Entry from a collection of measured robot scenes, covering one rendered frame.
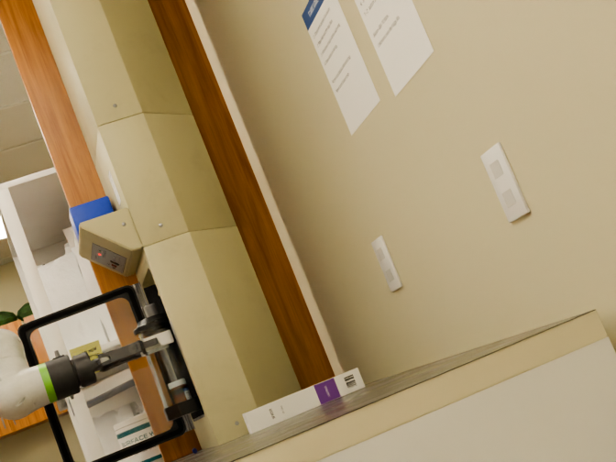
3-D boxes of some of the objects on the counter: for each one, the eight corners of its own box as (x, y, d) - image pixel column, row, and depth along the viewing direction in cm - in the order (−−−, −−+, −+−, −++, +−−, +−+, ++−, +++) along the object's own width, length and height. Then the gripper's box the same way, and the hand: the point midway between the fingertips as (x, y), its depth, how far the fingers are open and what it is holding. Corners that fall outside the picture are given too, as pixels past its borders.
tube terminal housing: (293, 412, 266) (185, 137, 276) (322, 402, 235) (199, 94, 245) (202, 449, 259) (94, 166, 269) (218, 445, 228) (97, 126, 238)
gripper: (71, 351, 229) (169, 316, 236) (70, 362, 249) (159, 329, 256) (82, 383, 228) (180, 347, 235) (80, 391, 248) (170, 358, 255)
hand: (159, 342), depth 245 cm, fingers closed on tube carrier, 9 cm apart
